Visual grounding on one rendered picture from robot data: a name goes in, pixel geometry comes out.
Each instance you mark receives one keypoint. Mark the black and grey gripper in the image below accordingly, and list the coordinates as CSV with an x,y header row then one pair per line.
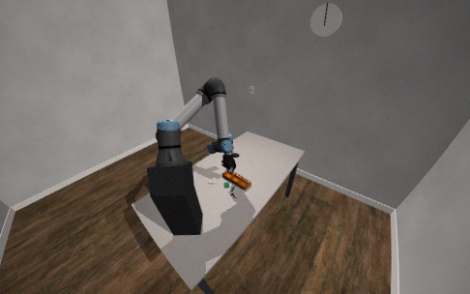
x,y
226,164

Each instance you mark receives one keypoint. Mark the orange bin rack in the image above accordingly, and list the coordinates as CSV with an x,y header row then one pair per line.
x,y
238,181

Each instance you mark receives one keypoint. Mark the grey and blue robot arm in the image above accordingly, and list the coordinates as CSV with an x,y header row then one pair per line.
x,y
169,139

